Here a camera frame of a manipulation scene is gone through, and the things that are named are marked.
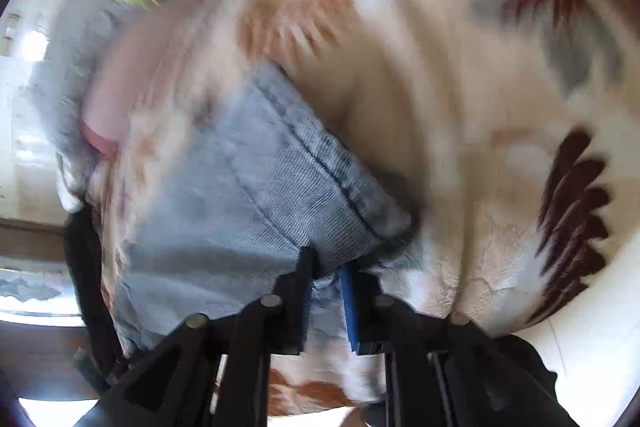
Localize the leaf print blanket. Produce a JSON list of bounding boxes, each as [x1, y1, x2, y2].
[[82, 0, 627, 418]]

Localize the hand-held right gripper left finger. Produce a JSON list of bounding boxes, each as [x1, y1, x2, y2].
[[75, 246, 321, 427]]

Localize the large black garment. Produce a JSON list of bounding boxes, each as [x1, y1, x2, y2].
[[62, 206, 132, 390]]

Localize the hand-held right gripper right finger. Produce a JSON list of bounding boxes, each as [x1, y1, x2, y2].
[[337, 263, 581, 427]]

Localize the cream white cloth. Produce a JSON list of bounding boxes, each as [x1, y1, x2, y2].
[[55, 151, 92, 214]]

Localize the grey quilted blanket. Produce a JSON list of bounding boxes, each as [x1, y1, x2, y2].
[[29, 0, 132, 158]]

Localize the blue-grey denim pants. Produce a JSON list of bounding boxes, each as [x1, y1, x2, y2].
[[114, 61, 426, 358]]

